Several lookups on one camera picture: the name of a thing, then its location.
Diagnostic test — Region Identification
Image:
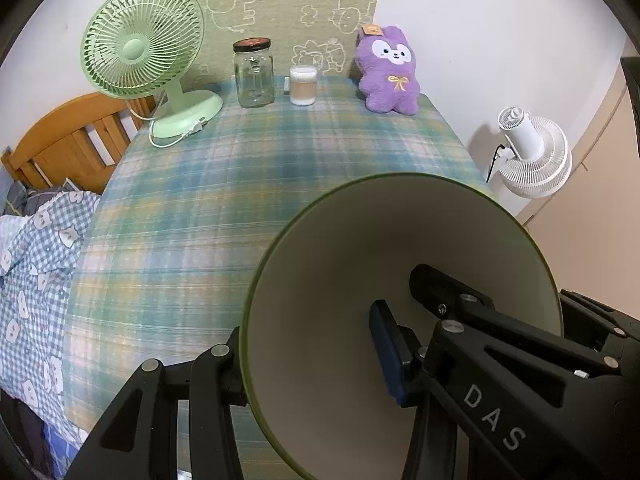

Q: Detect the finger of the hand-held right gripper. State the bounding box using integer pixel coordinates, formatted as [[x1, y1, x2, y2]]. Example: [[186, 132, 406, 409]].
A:
[[409, 263, 640, 480], [559, 289, 640, 376]]

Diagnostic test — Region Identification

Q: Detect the glass cup with foam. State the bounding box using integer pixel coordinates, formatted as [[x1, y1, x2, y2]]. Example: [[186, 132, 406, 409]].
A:
[[290, 65, 321, 107]]

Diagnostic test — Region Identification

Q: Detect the beige cabinet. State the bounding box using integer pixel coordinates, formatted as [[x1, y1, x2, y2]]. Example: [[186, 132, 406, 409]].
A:
[[515, 75, 640, 326]]

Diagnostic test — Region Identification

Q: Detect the black fan cable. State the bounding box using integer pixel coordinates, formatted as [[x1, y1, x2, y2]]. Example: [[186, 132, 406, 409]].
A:
[[486, 144, 508, 183]]

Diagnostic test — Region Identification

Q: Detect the green printed wall mat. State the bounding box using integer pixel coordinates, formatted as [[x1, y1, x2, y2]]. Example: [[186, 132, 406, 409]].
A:
[[191, 0, 383, 83]]

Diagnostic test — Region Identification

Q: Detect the plaid green tablecloth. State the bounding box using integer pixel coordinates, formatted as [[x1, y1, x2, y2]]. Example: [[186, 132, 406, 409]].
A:
[[62, 76, 493, 480]]

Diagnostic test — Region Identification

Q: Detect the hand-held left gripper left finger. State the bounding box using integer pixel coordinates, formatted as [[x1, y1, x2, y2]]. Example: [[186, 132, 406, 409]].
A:
[[65, 326, 248, 480]]

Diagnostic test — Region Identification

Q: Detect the grey leaf pattern bowl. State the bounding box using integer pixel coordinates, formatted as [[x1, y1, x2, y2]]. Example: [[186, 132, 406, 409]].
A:
[[240, 172, 563, 480]]

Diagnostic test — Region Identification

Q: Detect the purple plush toy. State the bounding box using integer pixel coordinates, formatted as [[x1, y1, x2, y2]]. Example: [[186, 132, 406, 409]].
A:
[[355, 24, 421, 117]]

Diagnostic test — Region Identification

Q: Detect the grey cloth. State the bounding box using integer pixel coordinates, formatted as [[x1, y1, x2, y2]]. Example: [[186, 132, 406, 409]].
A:
[[2, 180, 83, 216]]

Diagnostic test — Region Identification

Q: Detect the blue checkered printed blanket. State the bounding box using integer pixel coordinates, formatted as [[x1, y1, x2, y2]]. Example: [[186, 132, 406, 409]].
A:
[[0, 190, 103, 411]]

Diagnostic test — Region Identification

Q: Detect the green desk fan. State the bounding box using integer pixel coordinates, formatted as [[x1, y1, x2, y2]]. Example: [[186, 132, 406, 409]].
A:
[[80, 0, 224, 141]]

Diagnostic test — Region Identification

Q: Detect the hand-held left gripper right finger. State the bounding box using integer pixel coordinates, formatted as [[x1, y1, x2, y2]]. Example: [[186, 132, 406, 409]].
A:
[[369, 300, 458, 480]]

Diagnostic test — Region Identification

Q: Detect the white standing fan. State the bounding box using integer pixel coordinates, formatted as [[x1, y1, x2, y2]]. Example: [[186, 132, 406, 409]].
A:
[[492, 106, 573, 200]]

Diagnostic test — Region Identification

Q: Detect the white fan cable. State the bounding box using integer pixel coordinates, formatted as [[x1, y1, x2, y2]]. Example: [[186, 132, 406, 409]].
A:
[[125, 95, 208, 149]]

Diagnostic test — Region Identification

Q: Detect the black lidded glass jar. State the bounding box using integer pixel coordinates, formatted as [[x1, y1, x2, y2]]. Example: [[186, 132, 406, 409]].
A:
[[232, 37, 276, 109]]

